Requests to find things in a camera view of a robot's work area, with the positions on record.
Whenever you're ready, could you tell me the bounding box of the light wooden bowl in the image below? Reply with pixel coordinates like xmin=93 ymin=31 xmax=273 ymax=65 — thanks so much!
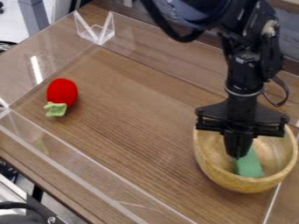
xmin=192 ymin=126 xmax=299 ymax=193

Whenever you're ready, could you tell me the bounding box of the red plush strawberry toy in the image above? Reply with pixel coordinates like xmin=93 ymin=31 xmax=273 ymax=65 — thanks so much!
xmin=43 ymin=78 xmax=79 ymax=117

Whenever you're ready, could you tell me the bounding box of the black clamp with cable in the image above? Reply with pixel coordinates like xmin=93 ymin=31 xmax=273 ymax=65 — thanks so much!
xmin=0 ymin=196 xmax=69 ymax=224

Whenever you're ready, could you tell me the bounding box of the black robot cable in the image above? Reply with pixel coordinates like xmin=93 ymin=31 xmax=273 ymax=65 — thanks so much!
xmin=260 ymin=76 xmax=291 ymax=109

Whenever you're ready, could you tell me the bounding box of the clear acrylic tray enclosure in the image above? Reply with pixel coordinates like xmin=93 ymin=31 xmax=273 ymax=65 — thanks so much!
xmin=0 ymin=17 xmax=299 ymax=224

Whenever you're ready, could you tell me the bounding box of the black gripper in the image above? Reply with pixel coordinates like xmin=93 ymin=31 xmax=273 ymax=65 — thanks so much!
xmin=195 ymin=94 xmax=289 ymax=158

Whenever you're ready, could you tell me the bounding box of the green stick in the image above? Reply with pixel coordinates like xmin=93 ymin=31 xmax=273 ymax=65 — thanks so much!
xmin=233 ymin=147 xmax=264 ymax=179

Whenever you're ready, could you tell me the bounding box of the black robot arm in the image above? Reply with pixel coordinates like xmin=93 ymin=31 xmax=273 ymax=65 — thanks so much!
xmin=140 ymin=0 xmax=288 ymax=158

